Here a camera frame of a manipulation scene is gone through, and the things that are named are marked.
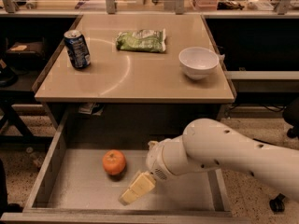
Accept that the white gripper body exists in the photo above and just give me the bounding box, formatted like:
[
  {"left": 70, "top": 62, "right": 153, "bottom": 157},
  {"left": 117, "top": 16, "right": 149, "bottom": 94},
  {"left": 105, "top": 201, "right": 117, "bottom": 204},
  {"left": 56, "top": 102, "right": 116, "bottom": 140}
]
[{"left": 146, "top": 137, "right": 187, "bottom": 181}]

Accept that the orange fruit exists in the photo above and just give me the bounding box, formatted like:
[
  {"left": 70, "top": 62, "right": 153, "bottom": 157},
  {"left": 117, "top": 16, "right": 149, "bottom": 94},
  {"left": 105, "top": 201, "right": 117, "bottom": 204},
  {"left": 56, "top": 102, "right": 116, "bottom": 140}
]
[{"left": 102, "top": 149, "right": 126, "bottom": 175}]

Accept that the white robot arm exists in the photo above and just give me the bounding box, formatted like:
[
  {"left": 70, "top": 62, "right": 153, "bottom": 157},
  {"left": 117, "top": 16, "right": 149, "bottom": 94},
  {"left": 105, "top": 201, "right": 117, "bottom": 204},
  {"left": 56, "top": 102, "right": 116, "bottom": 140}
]
[{"left": 119, "top": 119, "right": 299, "bottom": 205}]

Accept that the open grey drawer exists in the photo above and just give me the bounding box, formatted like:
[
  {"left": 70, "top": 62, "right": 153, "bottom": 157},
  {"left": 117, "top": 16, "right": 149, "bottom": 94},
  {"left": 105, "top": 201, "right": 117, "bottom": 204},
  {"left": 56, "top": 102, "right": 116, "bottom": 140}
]
[{"left": 2, "top": 105, "right": 249, "bottom": 224}]

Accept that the white bowl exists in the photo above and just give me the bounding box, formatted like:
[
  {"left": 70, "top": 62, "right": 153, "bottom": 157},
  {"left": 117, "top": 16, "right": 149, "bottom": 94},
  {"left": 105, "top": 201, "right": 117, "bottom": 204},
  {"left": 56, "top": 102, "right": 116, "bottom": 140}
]
[{"left": 178, "top": 47, "right": 220, "bottom": 80}]

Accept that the green chip bag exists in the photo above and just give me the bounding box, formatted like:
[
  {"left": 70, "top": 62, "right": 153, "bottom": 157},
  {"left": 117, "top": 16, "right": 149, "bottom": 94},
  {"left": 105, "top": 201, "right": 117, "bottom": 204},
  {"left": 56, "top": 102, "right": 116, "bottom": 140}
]
[{"left": 116, "top": 29, "right": 166, "bottom": 53}]

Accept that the black side table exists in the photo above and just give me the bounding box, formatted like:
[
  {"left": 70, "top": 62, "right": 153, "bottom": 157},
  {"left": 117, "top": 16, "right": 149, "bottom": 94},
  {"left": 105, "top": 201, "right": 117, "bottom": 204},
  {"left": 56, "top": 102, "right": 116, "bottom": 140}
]
[{"left": 0, "top": 37, "right": 54, "bottom": 145}]

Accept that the blue soda can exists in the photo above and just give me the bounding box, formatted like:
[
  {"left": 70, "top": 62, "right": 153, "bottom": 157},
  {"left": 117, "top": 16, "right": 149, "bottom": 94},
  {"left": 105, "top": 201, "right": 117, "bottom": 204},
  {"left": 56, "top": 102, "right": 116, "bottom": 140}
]
[{"left": 64, "top": 30, "right": 91, "bottom": 69}]

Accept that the black office chair base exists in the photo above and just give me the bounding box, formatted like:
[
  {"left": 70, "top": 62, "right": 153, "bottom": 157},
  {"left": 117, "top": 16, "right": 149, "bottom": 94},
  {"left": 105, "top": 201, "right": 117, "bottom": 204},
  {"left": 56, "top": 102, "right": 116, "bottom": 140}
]
[{"left": 269, "top": 98, "right": 299, "bottom": 213}]

